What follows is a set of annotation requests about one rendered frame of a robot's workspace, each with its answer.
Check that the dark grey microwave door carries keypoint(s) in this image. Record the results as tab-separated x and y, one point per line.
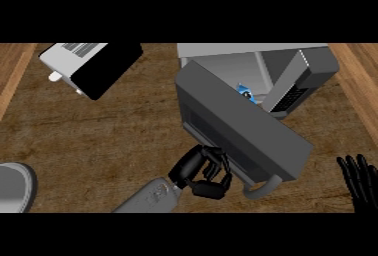
236	123

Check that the grey microwave body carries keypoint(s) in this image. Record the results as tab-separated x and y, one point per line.
274	73

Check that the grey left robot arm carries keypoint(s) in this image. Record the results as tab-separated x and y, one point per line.
149	197

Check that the blue milk carton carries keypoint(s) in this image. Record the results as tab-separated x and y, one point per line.
243	92

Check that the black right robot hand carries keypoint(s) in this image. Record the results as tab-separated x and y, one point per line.
363	181

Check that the white and black toaster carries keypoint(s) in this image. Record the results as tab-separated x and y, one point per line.
88	68

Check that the grey round pot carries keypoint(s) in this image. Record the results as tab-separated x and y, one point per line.
15	187

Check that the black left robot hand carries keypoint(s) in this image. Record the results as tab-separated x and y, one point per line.
189	166

